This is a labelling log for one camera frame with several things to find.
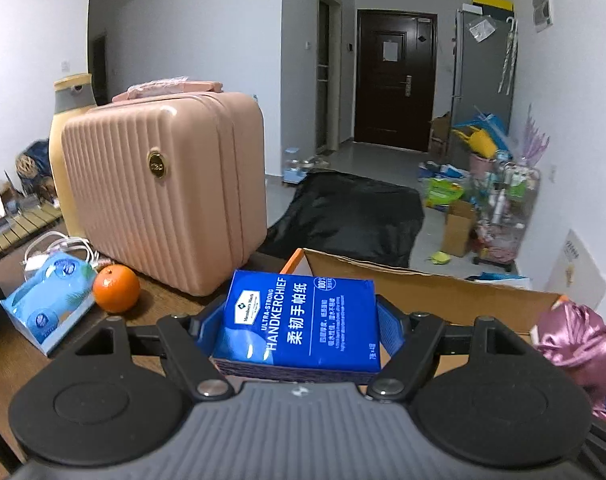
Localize dark brown door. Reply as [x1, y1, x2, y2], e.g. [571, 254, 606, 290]
[354, 9, 438, 153]

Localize blue clothes pile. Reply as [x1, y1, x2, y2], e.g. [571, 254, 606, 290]
[15, 140, 54, 196]

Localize white wall panel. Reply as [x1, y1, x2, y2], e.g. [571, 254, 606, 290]
[532, 0, 554, 33]

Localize white folded umbrella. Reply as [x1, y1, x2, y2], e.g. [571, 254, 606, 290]
[498, 16, 519, 95]

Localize light blue tissue packet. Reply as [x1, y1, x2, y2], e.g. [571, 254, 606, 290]
[0, 252, 98, 358]

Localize dark blue tissue pack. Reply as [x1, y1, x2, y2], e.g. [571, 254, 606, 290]
[212, 270, 383, 385]

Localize white charger cable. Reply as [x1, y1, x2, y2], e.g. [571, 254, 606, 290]
[23, 231, 114, 281]

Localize small open cardboard box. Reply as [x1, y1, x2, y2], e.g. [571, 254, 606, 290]
[442, 200, 479, 258]

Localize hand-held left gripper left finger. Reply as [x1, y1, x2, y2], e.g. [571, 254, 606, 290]
[75, 296, 236, 401]

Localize purple wall decoration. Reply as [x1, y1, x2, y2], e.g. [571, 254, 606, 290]
[523, 105, 551, 166]

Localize yellow jug with grey collar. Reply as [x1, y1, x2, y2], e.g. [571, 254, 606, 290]
[48, 74, 96, 238]

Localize pink satin cloth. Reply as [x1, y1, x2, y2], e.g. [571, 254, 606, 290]
[530, 302, 606, 418]

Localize white board with print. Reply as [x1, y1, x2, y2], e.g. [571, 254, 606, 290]
[548, 229, 606, 311]

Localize pink item on suitcase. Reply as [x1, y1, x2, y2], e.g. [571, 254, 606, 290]
[112, 77, 225, 103]

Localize wire cart with toiletries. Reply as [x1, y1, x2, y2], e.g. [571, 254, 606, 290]
[476, 157, 541, 266]

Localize blue bags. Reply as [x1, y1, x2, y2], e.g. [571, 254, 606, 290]
[453, 115, 511, 156]

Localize orange fruit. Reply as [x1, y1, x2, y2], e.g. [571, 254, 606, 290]
[93, 265, 140, 313]

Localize pink ribbed suitcase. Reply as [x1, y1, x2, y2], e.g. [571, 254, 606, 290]
[60, 91, 266, 297]

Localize clear plastic bag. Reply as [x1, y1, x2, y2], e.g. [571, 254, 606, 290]
[468, 19, 496, 42]

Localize brown cardboard box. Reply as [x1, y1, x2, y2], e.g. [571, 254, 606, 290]
[428, 112, 454, 158]

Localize yellow and black box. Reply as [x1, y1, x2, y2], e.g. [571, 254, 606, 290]
[472, 0, 515, 17]

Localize yellow bag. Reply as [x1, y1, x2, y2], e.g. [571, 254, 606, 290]
[450, 127, 499, 158]

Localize pink bucket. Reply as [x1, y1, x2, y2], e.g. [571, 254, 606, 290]
[469, 152, 499, 181]

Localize light blue plastic item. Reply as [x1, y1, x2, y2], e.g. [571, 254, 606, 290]
[282, 147, 329, 186]

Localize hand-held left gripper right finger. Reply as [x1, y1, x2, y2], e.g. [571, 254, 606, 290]
[365, 294, 534, 403]

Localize grey refrigerator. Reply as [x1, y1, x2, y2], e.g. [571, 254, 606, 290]
[450, 7, 515, 161]

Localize wooden slat rack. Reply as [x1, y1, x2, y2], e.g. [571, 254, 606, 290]
[0, 205, 64, 261]

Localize cardboard box with orange edge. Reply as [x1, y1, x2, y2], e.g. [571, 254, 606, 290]
[282, 247, 569, 361]

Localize green packet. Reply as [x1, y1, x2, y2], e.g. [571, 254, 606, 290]
[425, 177, 465, 211]

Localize black bag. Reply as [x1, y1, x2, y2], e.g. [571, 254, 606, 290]
[257, 170, 426, 268]

